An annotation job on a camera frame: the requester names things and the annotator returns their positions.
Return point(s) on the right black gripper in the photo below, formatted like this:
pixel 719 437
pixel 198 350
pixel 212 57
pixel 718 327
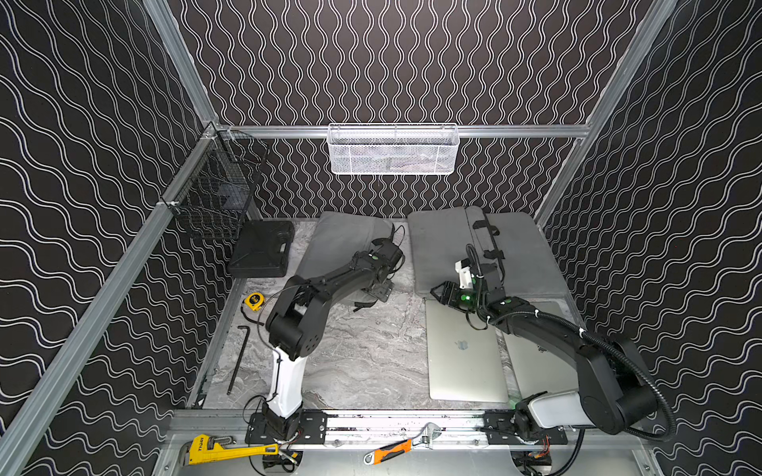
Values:
pixel 444 295

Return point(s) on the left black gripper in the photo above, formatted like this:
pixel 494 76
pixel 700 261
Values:
pixel 378 289

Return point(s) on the grey laptop bag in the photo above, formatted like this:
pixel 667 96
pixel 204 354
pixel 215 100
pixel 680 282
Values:
pixel 337 237
pixel 530 266
pixel 439 239

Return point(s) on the silver laptop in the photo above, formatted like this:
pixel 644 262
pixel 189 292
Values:
pixel 464 363
pixel 537 370

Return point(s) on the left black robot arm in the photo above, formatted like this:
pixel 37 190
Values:
pixel 297 322

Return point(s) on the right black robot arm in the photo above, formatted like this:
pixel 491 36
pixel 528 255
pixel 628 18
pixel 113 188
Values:
pixel 615 391

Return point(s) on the black plastic tool case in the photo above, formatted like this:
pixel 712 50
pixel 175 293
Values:
pixel 262 250

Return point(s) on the yellow tape measure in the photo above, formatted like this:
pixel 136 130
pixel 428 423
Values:
pixel 254 302

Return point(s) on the orange adjustable wrench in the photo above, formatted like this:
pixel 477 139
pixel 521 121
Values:
pixel 425 438

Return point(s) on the black hex key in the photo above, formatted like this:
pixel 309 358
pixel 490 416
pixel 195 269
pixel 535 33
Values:
pixel 247 332

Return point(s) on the yellow pipe wrench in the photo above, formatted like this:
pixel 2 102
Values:
pixel 205 449

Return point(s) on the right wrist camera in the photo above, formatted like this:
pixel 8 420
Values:
pixel 465 279

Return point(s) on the white wire mesh basket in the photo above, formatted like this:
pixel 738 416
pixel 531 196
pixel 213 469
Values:
pixel 388 149

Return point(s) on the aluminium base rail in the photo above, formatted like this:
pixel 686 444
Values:
pixel 474 429

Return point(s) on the black wire basket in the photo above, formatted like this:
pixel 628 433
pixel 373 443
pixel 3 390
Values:
pixel 218 198

